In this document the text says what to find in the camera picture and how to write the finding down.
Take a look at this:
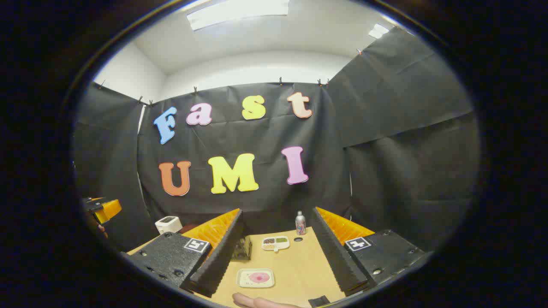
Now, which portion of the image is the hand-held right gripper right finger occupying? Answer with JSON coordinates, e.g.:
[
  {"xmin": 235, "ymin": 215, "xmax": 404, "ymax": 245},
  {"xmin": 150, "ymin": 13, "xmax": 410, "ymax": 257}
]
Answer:
[{"xmin": 311, "ymin": 207, "xmax": 427, "ymax": 297}]

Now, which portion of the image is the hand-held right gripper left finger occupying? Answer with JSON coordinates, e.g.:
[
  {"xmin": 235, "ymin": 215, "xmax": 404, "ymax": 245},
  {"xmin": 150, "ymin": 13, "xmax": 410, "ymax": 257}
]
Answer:
[{"xmin": 121, "ymin": 208, "xmax": 246, "ymax": 298}]

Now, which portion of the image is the black electric oven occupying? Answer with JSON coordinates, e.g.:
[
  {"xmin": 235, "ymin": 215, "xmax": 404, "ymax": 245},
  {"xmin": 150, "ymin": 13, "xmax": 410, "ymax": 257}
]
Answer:
[{"xmin": 232, "ymin": 235, "xmax": 253, "ymax": 261}]

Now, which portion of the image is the white square plate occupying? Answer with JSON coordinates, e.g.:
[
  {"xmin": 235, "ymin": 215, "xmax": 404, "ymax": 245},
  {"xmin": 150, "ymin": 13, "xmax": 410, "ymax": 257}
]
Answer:
[{"xmin": 236, "ymin": 268, "xmax": 275, "ymax": 288}]

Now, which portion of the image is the white divided food tray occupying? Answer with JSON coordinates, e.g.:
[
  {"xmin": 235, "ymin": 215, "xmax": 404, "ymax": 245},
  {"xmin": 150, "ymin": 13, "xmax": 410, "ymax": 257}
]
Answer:
[{"xmin": 262, "ymin": 236, "xmax": 290, "ymax": 252}]

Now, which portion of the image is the white toaster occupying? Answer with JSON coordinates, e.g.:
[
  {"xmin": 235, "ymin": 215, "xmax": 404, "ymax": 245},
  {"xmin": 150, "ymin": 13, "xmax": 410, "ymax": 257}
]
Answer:
[{"xmin": 155, "ymin": 216, "xmax": 183, "ymax": 235}]

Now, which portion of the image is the long ceiling light panel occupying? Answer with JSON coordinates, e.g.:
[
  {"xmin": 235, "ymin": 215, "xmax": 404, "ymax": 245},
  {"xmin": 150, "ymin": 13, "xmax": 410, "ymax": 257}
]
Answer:
[{"xmin": 186, "ymin": 0, "xmax": 290, "ymax": 31}]

